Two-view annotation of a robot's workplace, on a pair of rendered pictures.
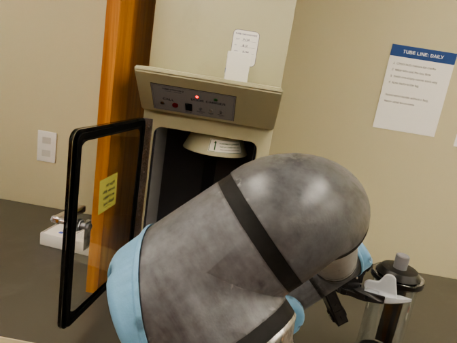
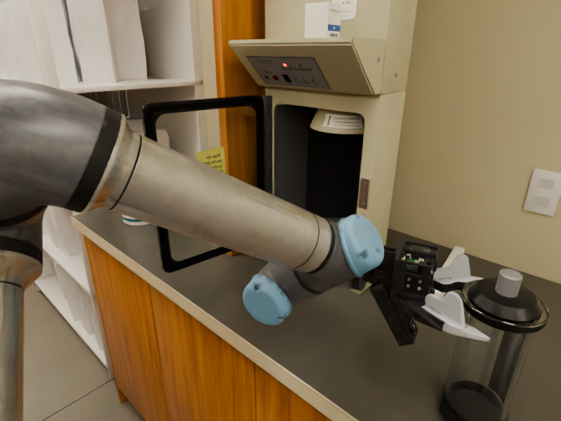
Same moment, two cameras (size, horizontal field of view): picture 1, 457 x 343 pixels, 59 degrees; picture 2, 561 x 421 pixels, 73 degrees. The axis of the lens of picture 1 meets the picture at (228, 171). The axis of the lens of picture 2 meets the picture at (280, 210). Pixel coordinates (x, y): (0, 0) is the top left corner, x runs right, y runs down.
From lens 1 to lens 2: 0.52 m
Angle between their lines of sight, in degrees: 39
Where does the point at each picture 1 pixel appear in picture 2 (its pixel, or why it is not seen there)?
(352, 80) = not seen: outside the picture
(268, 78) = (371, 30)
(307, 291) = (289, 280)
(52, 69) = not seen: hidden behind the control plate
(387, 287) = (451, 310)
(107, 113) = (222, 92)
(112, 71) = (221, 50)
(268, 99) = (344, 55)
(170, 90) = (263, 62)
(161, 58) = (273, 30)
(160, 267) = not seen: outside the picture
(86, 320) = (206, 275)
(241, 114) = (332, 79)
